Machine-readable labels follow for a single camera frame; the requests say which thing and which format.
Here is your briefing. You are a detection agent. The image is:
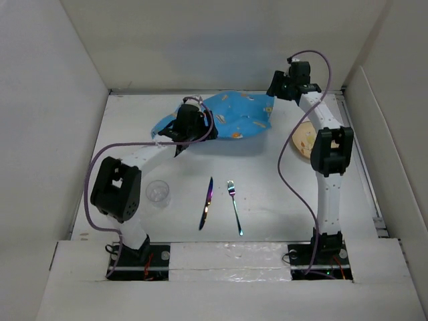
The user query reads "blue space-print cloth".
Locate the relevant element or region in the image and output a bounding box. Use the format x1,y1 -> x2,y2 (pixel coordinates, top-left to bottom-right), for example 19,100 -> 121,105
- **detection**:
151,91 -> 274,140

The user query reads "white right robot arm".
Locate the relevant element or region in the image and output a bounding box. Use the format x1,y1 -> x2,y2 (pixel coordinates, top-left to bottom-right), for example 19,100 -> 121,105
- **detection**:
267,58 -> 354,263

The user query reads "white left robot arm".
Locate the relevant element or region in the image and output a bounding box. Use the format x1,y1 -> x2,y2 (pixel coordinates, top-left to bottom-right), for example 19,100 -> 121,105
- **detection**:
90,101 -> 218,265

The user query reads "beige bird-pattern plate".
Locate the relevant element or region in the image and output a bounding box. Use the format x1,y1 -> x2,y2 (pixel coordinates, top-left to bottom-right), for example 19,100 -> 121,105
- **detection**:
292,121 -> 317,159

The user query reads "iridescent fork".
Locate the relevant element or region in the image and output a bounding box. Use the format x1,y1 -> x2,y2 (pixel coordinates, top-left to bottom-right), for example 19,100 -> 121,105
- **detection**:
227,181 -> 243,236

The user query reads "clear plastic cup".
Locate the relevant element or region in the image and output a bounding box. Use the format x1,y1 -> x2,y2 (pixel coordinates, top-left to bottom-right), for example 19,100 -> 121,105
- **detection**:
145,180 -> 171,211

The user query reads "iridescent knife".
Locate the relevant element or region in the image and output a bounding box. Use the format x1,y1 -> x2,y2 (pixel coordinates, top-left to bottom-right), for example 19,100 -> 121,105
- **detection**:
199,177 -> 213,231

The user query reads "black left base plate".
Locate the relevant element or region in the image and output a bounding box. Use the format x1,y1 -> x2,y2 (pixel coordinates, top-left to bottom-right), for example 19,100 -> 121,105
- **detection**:
105,242 -> 171,282

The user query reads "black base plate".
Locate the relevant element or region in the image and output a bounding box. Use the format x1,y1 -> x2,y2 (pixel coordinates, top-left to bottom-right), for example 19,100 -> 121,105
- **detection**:
282,243 -> 353,281
105,242 -> 171,282

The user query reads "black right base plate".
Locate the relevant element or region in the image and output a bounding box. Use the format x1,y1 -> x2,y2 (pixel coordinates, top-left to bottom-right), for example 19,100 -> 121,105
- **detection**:
282,243 -> 353,281

